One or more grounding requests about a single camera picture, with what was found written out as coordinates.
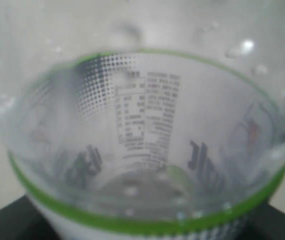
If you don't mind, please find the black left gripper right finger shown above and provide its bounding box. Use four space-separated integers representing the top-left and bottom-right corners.
237 202 285 240

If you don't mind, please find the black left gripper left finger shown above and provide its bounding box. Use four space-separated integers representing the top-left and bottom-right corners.
0 195 60 240

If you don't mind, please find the clear plastic drink bottle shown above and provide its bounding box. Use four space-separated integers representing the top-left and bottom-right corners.
0 0 285 240

